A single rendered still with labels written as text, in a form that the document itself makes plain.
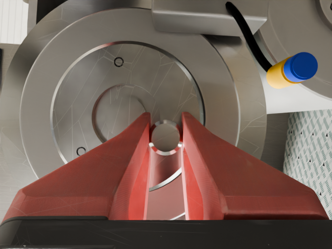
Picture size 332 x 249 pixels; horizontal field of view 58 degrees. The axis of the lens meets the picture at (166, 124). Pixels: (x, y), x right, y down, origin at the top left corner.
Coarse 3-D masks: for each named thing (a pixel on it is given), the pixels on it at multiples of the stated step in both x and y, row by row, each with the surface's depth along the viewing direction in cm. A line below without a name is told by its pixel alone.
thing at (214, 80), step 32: (64, 32) 15; (96, 32) 15; (128, 32) 15; (160, 32) 15; (64, 64) 15; (192, 64) 15; (224, 64) 15; (32, 96) 16; (224, 96) 15; (32, 128) 16; (224, 128) 15; (32, 160) 16; (160, 192) 15
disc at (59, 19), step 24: (72, 0) 16; (96, 0) 16; (120, 0) 16; (144, 0) 16; (48, 24) 16; (24, 48) 16; (216, 48) 16; (240, 48) 16; (24, 72) 16; (240, 72) 16; (0, 96) 17; (240, 96) 16; (264, 96) 16; (0, 120) 17; (264, 120) 16; (240, 144) 16; (24, 168) 17
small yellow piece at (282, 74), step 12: (240, 12) 12; (240, 24) 12; (252, 36) 12; (252, 48) 12; (264, 60) 11; (288, 60) 9; (300, 60) 9; (312, 60) 9; (276, 72) 10; (288, 72) 9; (300, 72) 9; (312, 72) 9; (276, 84) 10; (288, 84) 10
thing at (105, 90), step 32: (96, 64) 14; (128, 64) 14; (160, 64) 14; (64, 96) 14; (96, 96) 14; (128, 96) 15; (160, 96) 14; (192, 96) 14; (64, 128) 14; (96, 128) 15; (64, 160) 15; (160, 160) 14
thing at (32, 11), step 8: (32, 0) 17; (40, 0) 17; (48, 0) 18; (56, 0) 20; (64, 0) 21; (32, 8) 17; (40, 8) 17; (48, 8) 18; (32, 16) 17; (40, 16) 17; (32, 24) 17
